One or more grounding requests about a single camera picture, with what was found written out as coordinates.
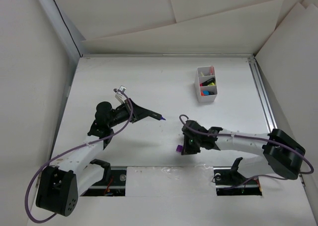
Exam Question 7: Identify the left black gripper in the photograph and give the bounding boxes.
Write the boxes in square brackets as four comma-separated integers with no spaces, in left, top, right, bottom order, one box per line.
[107,98,153,128]

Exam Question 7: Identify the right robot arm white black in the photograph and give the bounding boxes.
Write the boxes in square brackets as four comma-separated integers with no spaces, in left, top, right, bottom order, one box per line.
[182,120,306,183]

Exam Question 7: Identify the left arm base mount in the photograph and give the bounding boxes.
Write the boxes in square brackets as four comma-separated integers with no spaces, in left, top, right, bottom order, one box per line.
[81,159,127,197]

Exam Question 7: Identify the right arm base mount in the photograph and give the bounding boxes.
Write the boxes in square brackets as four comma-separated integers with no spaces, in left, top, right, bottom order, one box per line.
[211,157,262,196]

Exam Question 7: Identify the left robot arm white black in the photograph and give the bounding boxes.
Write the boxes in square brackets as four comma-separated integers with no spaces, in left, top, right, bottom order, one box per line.
[36,99,162,217]

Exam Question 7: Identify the purple tip black highlighter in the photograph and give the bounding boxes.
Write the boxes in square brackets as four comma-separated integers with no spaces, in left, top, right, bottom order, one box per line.
[149,112,166,121]

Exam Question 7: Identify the yellow cap black highlighter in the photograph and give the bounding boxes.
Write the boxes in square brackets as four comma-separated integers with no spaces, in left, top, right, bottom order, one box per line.
[200,77,215,86]

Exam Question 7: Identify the aluminium rail right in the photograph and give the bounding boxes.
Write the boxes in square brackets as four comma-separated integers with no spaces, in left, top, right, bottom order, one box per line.
[248,55,277,132]

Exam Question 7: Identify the purple highlighter cap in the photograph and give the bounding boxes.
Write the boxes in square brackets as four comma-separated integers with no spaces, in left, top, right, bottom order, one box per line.
[176,145,183,153]

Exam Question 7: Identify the white compartment pen holder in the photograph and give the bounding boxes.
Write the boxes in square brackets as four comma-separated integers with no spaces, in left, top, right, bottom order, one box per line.
[194,66,218,103]

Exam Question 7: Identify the pink cap black highlighter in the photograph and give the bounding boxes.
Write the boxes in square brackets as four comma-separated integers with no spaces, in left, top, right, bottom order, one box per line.
[200,80,213,86]

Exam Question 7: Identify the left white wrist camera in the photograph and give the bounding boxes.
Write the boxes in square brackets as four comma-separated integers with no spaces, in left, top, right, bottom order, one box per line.
[113,85,126,104]

